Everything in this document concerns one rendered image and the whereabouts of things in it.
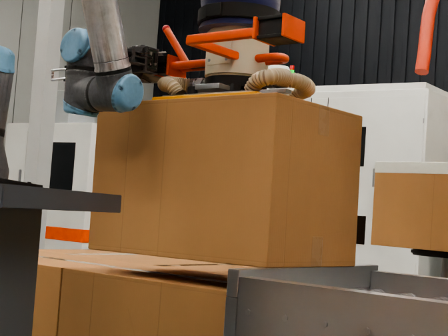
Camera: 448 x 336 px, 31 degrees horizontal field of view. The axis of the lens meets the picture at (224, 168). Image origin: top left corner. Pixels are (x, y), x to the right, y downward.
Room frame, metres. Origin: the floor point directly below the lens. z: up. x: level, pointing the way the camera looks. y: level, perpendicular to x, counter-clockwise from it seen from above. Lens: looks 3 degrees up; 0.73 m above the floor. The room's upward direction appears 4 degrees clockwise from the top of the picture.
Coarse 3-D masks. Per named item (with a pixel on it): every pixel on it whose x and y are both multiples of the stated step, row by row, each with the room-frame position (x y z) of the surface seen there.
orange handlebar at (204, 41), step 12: (192, 36) 1.89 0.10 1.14; (204, 36) 1.87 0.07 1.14; (216, 36) 1.85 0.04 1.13; (228, 36) 1.83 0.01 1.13; (240, 36) 1.81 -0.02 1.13; (204, 48) 1.95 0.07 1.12; (216, 48) 1.99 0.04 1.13; (192, 60) 2.21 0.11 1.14; (204, 60) 2.18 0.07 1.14; (264, 60) 2.06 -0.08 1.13; (276, 60) 2.05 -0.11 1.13; (288, 60) 2.06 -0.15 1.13
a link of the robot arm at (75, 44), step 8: (72, 32) 2.00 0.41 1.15; (80, 32) 1.99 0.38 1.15; (64, 40) 2.02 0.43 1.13; (72, 40) 2.00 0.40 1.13; (80, 40) 1.98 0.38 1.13; (88, 40) 1.99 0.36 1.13; (64, 48) 2.01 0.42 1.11; (72, 48) 2.00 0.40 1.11; (80, 48) 1.98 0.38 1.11; (88, 48) 1.99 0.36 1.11; (64, 56) 2.01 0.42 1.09; (72, 56) 1.99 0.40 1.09; (80, 56) 1.99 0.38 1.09; (88, 56) 2.00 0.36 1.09; (72, 64) 2.01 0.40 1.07; (80, 64) 2.00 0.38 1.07; (88, 64) 2.00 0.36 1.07
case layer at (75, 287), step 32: (64, 256) 2.67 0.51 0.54; (96, 256) 2.78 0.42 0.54; (128, 256) 2.90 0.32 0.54; (64, 288) 2.22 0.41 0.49; (96, 288) 2.15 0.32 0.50; (128, 288) 2.08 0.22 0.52; (160, 288) 2.02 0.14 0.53; (192, 288) 1.96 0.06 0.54; (224, 288) 1.96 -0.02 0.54; (64, 320) 2.21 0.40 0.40; (96, 320) 2.14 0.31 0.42; (128, 320) 2.08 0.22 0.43; (160, 320) 2.02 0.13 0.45; (192, 320) 1.96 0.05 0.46; (224, 320) 1.90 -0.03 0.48
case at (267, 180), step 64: (128, 128) 2.12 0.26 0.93; (192, 128) 1.97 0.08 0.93; (256, 128) 1.85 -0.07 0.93; (320, 128) 1.97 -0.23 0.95; (128, 192) 2.10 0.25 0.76; (192, 192) 1.96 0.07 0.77; (256, 192) 1.84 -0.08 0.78; (320, 192) 1.98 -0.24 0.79; (192, 256) 1.95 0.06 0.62; (256, 256) 1.83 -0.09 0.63; (320, 256) 1.99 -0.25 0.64
